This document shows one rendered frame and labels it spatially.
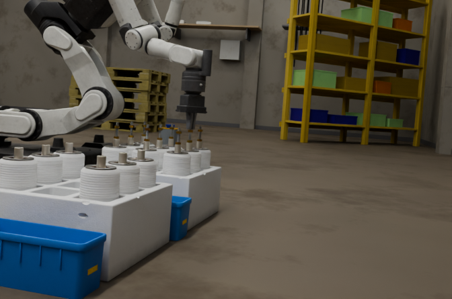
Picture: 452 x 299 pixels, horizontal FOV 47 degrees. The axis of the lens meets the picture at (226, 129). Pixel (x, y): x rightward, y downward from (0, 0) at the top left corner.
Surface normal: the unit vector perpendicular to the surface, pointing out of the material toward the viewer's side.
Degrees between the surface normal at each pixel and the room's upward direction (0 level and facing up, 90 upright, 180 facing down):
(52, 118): 90
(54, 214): 90
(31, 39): 90
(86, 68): 90
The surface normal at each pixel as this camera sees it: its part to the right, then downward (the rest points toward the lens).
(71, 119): -0.54, 0.27
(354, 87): 0.47, 0.07
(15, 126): -0.23, 0.03
